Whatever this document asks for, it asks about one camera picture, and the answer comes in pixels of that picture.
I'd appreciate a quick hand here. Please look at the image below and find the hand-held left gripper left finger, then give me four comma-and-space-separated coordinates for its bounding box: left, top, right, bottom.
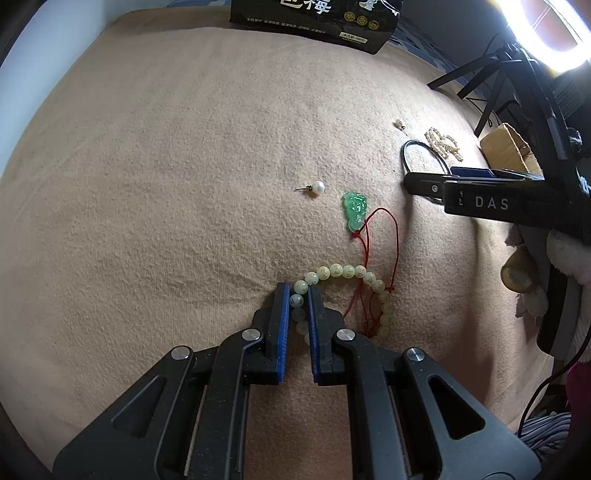
53, 281, 291, 480

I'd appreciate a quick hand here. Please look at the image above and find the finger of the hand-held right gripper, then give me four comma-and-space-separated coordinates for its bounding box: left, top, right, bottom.
450, 166, 544, 181
403, 172, 446, 205

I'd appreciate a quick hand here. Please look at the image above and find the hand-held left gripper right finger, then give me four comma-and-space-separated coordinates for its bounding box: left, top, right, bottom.
307, 285, 541, 480

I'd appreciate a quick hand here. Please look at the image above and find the thin dark bangle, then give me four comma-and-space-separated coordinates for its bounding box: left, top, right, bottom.
403, 140, 451, 178

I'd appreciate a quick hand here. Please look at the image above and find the white bead necklace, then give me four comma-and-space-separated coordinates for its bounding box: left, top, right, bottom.
425, 128, 464, 162

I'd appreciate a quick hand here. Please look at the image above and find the cardboard box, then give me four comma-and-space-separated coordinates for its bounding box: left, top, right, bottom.
479, 122, 543, 176

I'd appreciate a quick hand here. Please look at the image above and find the pale green bead bracelet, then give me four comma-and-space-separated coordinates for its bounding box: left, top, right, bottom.
290, 264, 397, 347

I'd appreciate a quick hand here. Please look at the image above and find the green jade pendant red cord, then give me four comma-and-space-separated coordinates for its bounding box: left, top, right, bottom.
341, 189, 400, 340

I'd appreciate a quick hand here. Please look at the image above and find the black tripod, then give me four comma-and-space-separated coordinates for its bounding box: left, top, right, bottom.
427, 41, 578, 160

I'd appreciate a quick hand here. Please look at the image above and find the blue patterned bedsheet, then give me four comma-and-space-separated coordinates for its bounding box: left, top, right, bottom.
388, 18, 462, 75

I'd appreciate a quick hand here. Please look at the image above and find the black snack bag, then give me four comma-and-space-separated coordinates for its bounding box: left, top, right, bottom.
229, 0, 404, 55

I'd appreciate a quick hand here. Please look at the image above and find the beige blanket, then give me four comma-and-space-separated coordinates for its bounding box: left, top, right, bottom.
0, 9, 555, 480

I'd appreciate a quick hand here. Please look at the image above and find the pink cloth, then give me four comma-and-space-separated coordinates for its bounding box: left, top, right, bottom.
566, 362, 591, 416

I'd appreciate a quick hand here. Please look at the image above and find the striped cloth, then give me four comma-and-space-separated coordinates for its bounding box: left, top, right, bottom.
517, 413, 583, 457

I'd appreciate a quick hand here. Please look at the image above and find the ring light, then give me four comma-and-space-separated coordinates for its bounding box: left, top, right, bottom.
492, 0, 591, 75

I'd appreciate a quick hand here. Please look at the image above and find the thin black cable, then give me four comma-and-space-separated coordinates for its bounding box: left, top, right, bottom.
517, 342, 591, 435

